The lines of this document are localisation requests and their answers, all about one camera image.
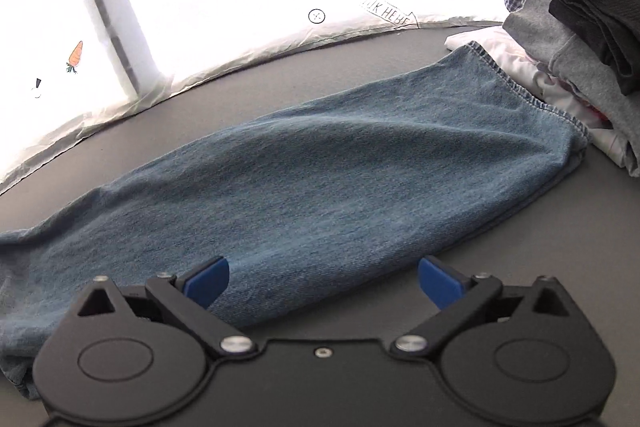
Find folded black garment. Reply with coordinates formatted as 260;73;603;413
549;0;640;95

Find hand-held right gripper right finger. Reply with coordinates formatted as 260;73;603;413
392;256;581;355

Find folded white garment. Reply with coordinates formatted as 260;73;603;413
445;29;640;178

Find window frame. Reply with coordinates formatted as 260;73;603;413
65;0;176;100

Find blue denim jeans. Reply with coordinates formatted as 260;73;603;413
0;43;591;400

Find folded grey garment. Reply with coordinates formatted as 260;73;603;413
502;0;640;142

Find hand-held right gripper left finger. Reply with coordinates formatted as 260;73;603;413
70;256;255;355

